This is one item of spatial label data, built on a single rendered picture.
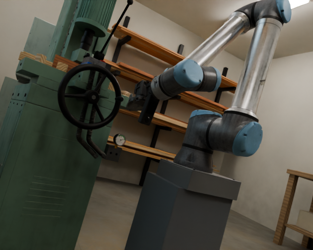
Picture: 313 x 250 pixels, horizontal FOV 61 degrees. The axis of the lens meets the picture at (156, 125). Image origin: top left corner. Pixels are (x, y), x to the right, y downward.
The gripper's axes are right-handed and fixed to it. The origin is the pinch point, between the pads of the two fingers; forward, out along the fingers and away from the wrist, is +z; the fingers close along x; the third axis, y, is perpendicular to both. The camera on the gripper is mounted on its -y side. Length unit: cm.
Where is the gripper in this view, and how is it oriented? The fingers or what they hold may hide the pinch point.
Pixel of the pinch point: (128, 109)
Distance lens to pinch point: 110.5
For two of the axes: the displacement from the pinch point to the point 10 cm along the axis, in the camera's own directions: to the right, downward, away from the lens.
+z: -6.3, 2.4, 7.4
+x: -7.8, -2.7, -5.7
